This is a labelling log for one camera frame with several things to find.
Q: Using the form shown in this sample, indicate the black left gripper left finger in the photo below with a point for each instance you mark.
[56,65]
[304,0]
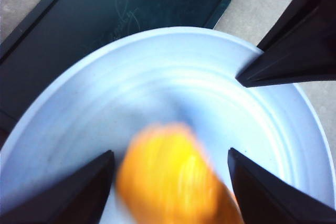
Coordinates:
[65,197]

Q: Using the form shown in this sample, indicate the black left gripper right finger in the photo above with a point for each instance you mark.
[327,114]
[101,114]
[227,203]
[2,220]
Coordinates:
[275,203]

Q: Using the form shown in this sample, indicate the blue round plate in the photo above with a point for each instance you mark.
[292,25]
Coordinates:
[157,77]

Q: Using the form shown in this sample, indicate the black rectangular tray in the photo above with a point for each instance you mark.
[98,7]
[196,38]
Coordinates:
[92,11]

